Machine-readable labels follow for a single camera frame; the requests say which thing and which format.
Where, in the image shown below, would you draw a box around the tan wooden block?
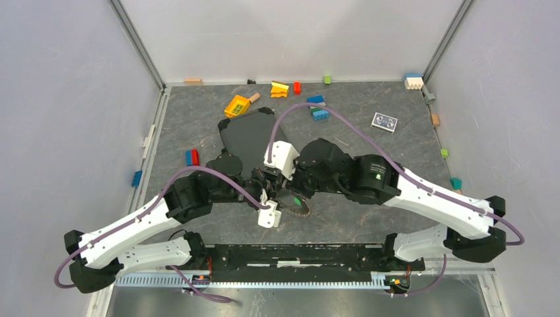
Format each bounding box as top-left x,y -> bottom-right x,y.
184,78 -> 203,86

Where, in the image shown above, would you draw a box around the yellow orange wedge blocks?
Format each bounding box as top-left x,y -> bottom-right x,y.
270,81 -> 289,98

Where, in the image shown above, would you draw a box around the red small block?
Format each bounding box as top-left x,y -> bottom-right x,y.
293,81 -> 302,95

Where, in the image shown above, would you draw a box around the red blue brick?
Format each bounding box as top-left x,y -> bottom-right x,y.
185,149 -> 200,166

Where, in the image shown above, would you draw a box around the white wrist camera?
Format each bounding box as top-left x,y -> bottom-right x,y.
258,190 -> 282,229
263,141 -> 299,180

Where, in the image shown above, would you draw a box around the teal block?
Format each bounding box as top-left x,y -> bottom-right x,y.
450,177 -> 462,190

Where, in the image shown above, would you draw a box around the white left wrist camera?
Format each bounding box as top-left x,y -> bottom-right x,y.
258,190 -> 282,229

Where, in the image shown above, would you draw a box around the blue playing card box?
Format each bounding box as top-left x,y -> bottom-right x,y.
371,112 -> 398,133

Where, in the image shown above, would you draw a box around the wooden peg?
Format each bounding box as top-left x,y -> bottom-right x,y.
248,93 -> 261,103

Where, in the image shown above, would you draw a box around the grey brick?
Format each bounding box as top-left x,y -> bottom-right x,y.
422,92 -> 437,105

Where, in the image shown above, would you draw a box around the metal disc keyring with rings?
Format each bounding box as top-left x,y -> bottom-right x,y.
277,190 -> 312,217

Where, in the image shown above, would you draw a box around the orange wooden block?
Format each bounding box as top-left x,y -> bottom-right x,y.
431,114 -> 440,128

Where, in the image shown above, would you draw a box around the blue green stacked bricks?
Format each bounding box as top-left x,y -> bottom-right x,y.
306,95 -> 330,122

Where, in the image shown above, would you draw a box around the dark grey hard case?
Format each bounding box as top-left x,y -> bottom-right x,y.
217,107 -> 277,178

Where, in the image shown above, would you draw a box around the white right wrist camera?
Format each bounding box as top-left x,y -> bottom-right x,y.
263,141 -> 299,180

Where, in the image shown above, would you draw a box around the white cable duct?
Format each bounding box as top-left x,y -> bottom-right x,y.
115,273 -> 390,291

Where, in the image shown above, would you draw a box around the yellow toy window block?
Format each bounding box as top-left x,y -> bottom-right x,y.
224,95 -> 251,118

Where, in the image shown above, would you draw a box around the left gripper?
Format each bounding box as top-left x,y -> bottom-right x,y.
213,167 -> 283,211

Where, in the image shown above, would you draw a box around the white blue brick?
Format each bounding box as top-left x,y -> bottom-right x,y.
403,73 -> 424,90

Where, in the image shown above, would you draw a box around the blue block at left wall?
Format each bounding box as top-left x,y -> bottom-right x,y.
131,170 -> 143,188

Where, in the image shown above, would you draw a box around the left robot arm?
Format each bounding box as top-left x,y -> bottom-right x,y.
63,154 -> 281,293

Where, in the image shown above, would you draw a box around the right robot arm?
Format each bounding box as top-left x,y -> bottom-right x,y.
264,139 -> 507,269

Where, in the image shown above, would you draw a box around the green small cube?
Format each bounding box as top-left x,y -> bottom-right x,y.
323,75 -> 332,85

